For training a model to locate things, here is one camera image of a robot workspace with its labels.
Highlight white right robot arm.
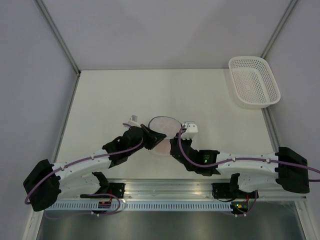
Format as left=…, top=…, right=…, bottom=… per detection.
left=169, top=137, right=310, bottom=198

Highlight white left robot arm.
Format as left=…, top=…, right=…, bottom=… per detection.
left=23, top=124, right=167, bottom=212

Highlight white perforated plastic basket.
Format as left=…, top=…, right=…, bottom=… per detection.
left=228, top=56, right=281, bottom=109

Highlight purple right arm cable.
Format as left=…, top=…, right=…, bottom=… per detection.
left=177, top=127, right=320, bottom=217

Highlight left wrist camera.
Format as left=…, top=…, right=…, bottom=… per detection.
left=122, top=115, right=141, bottom=128

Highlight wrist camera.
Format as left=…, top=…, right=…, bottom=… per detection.
left=122, top=115, right=141, bottom=128
left=180, top=121, right=198, bottom=140

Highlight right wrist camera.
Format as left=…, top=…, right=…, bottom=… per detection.
left=180, top=121, right=198, bottom=140

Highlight aluminium frame rail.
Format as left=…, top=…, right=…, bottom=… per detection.
left=57, top=177, right=308, bottom=201

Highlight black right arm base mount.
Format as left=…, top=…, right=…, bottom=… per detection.
left=211, top=173, right=256, bottom=202

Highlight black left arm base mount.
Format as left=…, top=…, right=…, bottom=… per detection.
left=80, top=172, right=125, bottom=199

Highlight white slotted cable duct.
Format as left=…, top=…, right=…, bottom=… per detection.
left=47, top=200, right=233, bottom=212

